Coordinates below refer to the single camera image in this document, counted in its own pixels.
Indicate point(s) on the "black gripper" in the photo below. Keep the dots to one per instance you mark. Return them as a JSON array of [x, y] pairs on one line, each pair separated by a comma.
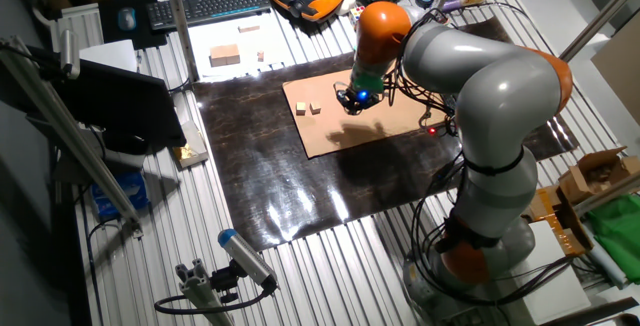
[[362, 98]]

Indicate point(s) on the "small wooden cube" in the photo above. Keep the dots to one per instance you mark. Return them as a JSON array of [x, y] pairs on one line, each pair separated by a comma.
[[301, 108], [315, 107]]

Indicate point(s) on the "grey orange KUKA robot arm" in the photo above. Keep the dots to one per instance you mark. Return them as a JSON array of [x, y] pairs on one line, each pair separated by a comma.
[[500, 101]]

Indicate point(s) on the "large wooden block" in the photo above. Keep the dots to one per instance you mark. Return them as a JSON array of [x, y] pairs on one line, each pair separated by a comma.
[[225, 56]]

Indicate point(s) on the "brown cardboard sheet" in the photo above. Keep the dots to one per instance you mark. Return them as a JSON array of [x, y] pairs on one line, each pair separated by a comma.
[[330, 136]]

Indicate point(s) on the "small red-lit sensor board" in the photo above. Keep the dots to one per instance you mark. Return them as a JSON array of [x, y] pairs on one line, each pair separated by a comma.
[[432, 131]]

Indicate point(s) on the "Rubik's cube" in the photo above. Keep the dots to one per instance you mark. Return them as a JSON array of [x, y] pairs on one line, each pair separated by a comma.
[[356, 15]]

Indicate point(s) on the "tiny wooden cube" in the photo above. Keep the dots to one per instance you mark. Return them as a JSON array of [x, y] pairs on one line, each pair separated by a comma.
[[260, 56]]

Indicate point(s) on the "dark marble pattern mat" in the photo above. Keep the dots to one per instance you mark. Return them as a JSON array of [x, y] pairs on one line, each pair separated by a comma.
[[260, 166]]

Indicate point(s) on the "purple cylinder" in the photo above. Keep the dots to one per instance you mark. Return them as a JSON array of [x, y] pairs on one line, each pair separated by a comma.
[[452, 6]]

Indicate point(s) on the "thin wooden plank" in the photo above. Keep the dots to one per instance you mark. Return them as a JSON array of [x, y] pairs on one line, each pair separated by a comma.
[[249, 29]]

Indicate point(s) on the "white paper sheet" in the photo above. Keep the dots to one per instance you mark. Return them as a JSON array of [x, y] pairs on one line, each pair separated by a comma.
[[220, 33]]

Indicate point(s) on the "small box with gold item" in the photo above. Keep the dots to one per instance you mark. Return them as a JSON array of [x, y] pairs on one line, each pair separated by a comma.
[[192, 146]]

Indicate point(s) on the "black keyboard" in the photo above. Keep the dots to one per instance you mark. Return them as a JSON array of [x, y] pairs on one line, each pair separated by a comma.
[[210, 6]]

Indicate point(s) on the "brown taped cardboard box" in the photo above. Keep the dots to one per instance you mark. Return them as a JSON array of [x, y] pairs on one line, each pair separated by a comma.
[[547, 201]]

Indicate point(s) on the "black monitor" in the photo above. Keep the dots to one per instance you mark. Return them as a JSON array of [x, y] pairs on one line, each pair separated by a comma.
[[120, 106]]

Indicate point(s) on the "open cardboard box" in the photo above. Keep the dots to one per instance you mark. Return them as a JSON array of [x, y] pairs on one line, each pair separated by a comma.
[[595, 171]]

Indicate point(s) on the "grey computer mouse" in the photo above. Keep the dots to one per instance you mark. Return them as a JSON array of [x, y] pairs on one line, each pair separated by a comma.
[[127, 18]]

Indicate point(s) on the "white flat box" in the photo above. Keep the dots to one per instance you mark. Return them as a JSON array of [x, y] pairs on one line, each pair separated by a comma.
[[110, 55]]

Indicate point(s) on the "blue packet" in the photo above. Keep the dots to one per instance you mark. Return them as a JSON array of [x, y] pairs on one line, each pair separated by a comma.
[[120, 193]]

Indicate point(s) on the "large white box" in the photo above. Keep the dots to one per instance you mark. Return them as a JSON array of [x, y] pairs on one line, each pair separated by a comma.
[[555, 276]]

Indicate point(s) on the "black mouse pad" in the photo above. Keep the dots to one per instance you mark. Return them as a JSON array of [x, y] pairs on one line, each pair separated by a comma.
[[107, 31]]

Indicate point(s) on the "green cloth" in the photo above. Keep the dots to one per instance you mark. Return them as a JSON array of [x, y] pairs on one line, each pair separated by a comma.
[[617, 236]]

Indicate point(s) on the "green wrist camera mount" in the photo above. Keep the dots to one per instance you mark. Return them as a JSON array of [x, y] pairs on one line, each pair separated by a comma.
[[367, 78]]

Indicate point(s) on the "grey camera with blue end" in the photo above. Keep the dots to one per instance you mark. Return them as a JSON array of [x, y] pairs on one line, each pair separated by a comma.
[[247, 258]]

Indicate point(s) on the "aluminium extrusion camera mount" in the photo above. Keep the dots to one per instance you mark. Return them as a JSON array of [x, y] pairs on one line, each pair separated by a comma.
[[200, 291]]

